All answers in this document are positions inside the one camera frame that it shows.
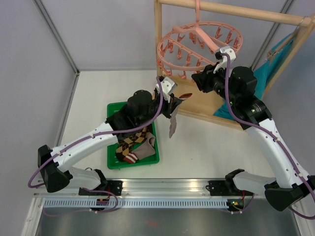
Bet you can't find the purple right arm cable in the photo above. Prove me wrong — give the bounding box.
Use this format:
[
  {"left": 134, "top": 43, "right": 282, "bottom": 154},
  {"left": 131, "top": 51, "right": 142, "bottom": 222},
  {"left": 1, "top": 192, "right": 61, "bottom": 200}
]
[{"left": 222, "top": 54, "right": 315, "bottom": 218}]

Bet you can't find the brown argyle sock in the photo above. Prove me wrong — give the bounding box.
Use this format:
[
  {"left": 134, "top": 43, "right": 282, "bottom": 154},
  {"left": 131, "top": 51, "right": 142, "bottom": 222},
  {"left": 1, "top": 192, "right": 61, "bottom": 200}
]
[{"left": 115, "top": 124, "right": 153, "bottom": 164}]

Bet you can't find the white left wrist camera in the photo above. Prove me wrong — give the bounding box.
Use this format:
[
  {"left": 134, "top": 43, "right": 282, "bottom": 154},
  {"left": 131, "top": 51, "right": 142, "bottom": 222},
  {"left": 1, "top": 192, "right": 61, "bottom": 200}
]
[{"left": 156, "top": 76, "right": 177, "bottom": 103}]

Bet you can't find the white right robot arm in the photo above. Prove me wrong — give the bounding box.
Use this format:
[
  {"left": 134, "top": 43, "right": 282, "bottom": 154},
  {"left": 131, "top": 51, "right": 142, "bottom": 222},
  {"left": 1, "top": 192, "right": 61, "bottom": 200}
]
[{"left": 192, "top": 65, "right": 315, "bottom": 211}]

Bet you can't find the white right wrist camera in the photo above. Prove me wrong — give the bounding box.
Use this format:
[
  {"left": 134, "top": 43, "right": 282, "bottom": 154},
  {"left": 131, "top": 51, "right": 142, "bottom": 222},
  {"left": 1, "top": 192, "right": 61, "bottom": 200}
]
[{"left": 213, "top": 46, "right": 236, "bottom": 73}]

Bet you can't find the wooden hanging rack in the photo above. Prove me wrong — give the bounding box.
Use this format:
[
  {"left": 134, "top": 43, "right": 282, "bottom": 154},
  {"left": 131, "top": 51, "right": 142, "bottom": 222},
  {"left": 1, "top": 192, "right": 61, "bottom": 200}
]
[{"left": 154, "top": 0, "right": 315, "bottom": 130}]

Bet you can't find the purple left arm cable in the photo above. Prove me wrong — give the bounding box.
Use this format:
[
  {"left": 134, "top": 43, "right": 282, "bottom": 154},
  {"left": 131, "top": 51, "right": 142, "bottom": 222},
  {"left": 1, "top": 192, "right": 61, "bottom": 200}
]
[{"left": 27, "top": 76, "right": 163, "bottom": 189}]

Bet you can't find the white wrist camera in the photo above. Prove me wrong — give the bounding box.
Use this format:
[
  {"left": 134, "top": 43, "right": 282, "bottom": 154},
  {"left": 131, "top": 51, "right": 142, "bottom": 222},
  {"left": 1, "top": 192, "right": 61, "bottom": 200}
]
[
  {"left": 213, "top": 46, "right": 236, "bottom": 73},
  {"left": 156, "top": 76, "right": 177, "bottom": 103}
]

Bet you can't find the grey sock red striped cuff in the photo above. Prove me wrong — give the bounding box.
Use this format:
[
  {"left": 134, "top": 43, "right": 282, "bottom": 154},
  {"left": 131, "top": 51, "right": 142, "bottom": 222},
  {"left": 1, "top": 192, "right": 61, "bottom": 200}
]
[{"left": 169, "top": 93, "right": 192, "bottom": 139}]

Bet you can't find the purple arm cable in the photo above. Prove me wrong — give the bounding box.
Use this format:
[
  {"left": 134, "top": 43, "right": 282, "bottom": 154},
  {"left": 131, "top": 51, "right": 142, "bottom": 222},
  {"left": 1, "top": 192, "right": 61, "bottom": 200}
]
[
  {"left": 222, "top": 54, "right": 315, "bottom": 218},
  {"left": 27, "top": 76, "right": 163, "bottom": 189}
]

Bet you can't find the pink round clip hanger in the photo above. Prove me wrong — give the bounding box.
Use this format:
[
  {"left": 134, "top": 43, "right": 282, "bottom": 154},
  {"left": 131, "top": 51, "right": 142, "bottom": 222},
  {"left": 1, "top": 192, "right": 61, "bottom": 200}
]
[{"left": 156, "top": 0, "right": 243, "bottom": 79}]

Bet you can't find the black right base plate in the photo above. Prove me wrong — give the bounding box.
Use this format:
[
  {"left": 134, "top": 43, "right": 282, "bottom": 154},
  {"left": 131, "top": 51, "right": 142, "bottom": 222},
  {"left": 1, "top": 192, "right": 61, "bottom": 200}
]
[{"left": 207, "top": 180, "right": 239, "bottom": 197}]

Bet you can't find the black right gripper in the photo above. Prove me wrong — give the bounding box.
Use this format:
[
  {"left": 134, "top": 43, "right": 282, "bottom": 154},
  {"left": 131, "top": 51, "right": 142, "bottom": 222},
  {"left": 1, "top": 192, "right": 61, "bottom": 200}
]
[{"left": 192, "top": 61, "right": 238, "bottom": 106}]

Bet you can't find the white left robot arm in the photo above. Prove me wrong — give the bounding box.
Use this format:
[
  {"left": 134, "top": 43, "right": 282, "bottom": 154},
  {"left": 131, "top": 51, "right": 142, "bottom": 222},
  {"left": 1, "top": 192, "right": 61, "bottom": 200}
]
[{"left": 38, "top": 89, "right": 191, "bottom": 195}]

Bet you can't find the aluminium mounting rail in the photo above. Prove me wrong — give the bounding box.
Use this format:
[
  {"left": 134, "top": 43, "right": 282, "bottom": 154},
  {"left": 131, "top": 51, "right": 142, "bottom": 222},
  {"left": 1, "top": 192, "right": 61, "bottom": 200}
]
[{"left": 33, "top": 178, "right": 302, "bottom": 197}]

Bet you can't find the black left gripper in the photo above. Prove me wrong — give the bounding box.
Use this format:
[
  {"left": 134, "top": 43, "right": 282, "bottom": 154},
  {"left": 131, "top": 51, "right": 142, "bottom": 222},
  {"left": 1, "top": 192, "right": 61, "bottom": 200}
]
[{"left": 137, "top": 91, "right": 182, "bottom": 126}]

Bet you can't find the white slotted cable duct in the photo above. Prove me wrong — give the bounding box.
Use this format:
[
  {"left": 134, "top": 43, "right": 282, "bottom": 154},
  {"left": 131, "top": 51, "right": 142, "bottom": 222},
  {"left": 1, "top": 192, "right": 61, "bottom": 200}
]
[{"left": 44, "top": 198, "right": 228, "bottom": 209}]

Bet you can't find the green plastic tray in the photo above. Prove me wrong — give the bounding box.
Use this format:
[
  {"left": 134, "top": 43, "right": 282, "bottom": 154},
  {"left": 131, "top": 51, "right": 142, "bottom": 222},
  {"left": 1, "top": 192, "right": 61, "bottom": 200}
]
[{"left": 106, "top": 102, "right": 160, "bottom": 170}]

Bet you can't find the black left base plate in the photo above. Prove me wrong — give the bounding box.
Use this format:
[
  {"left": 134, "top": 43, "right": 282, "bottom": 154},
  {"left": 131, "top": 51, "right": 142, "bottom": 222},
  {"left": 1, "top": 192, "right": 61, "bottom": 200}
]
[{"left": 78, "top": 180, "right": 123, "bottom": 196}]

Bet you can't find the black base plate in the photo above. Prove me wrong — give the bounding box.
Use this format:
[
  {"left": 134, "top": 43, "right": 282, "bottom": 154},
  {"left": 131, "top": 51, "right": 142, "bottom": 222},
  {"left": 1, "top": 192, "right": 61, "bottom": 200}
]
[
  {"left": 207, "top": 180, "right": 239, "bottom": 197},
  {"left": 78, "top": 180, "right": 123, "bottom": 196}
]

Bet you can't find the teal cloth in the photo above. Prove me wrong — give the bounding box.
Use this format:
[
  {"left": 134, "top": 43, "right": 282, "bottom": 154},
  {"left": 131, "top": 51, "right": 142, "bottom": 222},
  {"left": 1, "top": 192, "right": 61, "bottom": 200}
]
[{"left": 213, "top": 33, "right": 296, "bottom": 121}]

